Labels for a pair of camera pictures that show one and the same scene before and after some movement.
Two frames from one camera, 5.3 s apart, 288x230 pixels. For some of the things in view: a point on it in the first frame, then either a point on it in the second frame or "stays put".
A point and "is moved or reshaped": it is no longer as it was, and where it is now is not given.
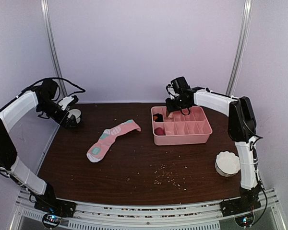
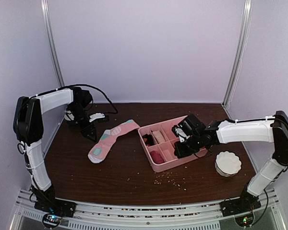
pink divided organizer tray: [180, 129] is moved or reshaped
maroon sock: [159, 131] -> [157, 157]
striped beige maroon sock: [170, 115] -> [159, 137]
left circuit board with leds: [51, 220] stays put
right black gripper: [171, 108] -> [179, 152]
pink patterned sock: [97, 150] stays put
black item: [158, 117] -> [149, 139]
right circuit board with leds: [245, 220] stays put
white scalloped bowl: [227, 164] stays put
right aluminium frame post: [247, 13] stays put
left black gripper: [60, 120] -> [85, 132]
